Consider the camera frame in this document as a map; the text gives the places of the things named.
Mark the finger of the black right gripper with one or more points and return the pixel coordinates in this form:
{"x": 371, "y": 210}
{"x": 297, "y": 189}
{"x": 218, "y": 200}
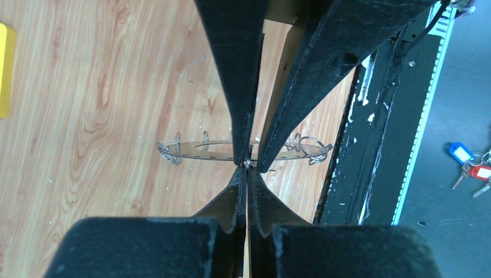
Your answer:
{"x": 333, "y": 39}
{"x": 234, "y": 32}

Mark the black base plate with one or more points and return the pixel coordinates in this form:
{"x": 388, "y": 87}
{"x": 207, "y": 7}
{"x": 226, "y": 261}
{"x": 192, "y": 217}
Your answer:
{"x": 365, "y": 179}

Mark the bunch of spare keys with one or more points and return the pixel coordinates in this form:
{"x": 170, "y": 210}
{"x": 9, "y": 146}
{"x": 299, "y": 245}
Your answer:
{"x": 465, "y": 172}

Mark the yellow triangular toy frame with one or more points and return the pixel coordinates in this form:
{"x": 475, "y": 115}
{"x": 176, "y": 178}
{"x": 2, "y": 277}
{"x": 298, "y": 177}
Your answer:
{"x": 8, "y": 42}

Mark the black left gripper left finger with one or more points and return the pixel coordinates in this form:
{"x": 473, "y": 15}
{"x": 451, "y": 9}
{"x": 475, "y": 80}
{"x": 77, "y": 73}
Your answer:
{"x": 207, "y": 244}

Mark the red key tag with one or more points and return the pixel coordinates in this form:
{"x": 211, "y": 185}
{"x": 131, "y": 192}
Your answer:
{"x": 480, "y": 172}

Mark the blue key tag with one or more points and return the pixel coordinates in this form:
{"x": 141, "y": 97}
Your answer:
{"x": 460, "y": 152}

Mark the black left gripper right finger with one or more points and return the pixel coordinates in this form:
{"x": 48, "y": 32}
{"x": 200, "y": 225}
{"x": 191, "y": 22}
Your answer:
{"x": 283, "y": 244}

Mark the white slotted cable duct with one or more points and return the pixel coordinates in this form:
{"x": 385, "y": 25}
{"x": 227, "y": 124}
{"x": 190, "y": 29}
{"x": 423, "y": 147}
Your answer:
{"x": 422, "y": 122}

